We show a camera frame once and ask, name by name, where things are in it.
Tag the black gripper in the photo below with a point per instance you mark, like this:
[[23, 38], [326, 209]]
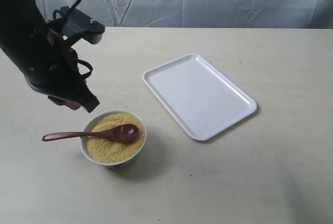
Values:
[[43, 52]]

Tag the white rectangular plastic tray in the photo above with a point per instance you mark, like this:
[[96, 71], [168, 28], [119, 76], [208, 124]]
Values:
[[201, 99]]

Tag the brown wooden spoon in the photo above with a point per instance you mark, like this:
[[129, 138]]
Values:
[[122, 134]]

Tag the yellow-brown granular powder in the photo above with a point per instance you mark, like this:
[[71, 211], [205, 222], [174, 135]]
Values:
[[106, 151]]

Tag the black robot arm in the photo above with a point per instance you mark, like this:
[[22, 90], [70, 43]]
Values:
[[27, 9]]

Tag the white ceramic bowl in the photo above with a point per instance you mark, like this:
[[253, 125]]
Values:
[[88, 129]]

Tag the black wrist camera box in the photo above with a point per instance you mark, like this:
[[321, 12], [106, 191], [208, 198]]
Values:
[[76, 25]]

